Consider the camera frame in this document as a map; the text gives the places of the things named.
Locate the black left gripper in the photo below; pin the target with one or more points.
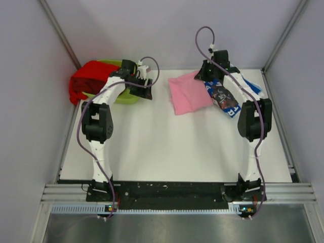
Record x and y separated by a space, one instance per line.
144 92

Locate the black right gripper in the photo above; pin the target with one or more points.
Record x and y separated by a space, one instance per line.
201 76

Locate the pink t-shirt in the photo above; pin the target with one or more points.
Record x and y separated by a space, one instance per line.
187 94

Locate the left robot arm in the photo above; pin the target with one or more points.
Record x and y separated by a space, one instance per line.
95 126

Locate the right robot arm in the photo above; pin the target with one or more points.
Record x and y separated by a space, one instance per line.
254 122

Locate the green plastic basin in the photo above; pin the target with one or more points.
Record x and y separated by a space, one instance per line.
124 97

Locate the blue printed folded t-shirt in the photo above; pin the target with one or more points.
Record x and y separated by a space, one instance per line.
228 96

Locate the red t-shirt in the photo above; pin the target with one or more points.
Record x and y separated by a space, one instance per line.
90 79

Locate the white folded t-shirt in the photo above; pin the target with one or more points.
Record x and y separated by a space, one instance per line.
254 87

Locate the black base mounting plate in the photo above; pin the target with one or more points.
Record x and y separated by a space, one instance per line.
148 195

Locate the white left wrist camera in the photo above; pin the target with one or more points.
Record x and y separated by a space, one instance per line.
142 70

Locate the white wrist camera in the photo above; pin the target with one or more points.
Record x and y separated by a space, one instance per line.
212 48
142 70

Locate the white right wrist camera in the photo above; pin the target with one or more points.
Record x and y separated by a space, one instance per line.
212 48

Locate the aluminium right side rail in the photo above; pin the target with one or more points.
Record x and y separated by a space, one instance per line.
281 130

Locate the aluminium right corner post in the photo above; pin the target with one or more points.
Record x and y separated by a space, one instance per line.
300 9

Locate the aluminium corner post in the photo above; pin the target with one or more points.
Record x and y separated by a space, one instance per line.
59 32
300 9

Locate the aluminium left corner post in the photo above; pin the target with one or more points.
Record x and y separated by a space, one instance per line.
59 32

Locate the grey slotted cable duct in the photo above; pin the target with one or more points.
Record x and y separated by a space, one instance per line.
91 209

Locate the aluminium front frame rail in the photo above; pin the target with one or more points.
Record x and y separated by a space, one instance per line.
276 193

